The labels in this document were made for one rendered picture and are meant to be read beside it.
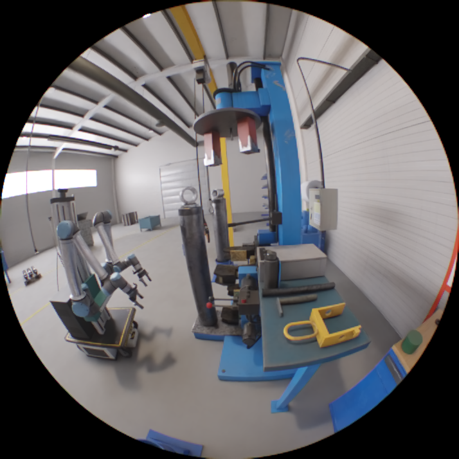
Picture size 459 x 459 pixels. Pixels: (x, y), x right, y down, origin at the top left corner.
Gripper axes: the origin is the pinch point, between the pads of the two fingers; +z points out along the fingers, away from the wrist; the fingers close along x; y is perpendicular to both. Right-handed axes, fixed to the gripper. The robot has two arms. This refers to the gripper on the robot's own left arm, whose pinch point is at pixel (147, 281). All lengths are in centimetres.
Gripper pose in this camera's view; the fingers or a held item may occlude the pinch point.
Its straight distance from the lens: 175.4
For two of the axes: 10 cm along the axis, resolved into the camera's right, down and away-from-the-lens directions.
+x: -1.1, -1.1, 9.9
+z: 4.8, 8.6, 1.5
